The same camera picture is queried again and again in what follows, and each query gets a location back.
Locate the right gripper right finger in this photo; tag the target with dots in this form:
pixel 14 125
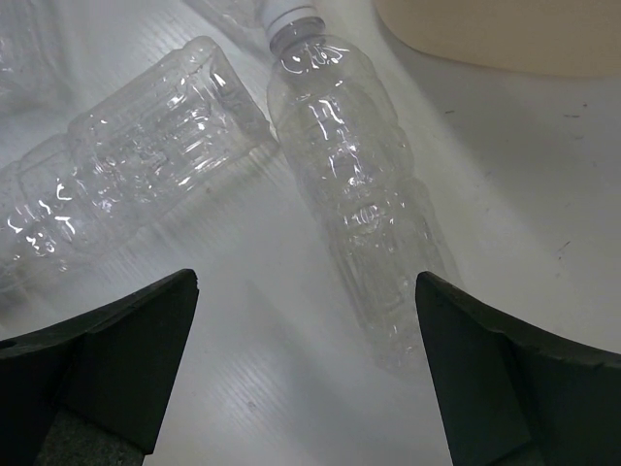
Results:
pixel 511 393

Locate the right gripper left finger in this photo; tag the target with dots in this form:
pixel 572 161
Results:
pixel 94 389

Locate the clear bottle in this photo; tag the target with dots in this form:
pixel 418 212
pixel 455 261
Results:
pixel 351 159
pixel 229 14

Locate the beige plastic bin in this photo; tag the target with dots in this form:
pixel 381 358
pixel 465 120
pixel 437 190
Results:
pixel 564 38

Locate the clear bottle pointing down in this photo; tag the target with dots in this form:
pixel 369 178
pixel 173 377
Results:
pixel 126 162

